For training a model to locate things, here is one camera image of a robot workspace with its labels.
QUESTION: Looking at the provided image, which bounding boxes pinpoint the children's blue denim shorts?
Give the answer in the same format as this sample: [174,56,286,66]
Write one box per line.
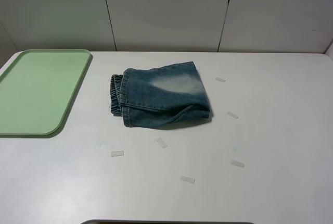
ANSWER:
[110,61,211,129]

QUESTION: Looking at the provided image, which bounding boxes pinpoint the green plastic tray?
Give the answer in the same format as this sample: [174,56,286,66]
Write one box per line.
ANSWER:
[1,49,92,136]

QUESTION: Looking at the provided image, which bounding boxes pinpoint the clear tape strip on table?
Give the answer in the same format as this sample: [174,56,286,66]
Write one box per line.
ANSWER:
[227,111,239,119]

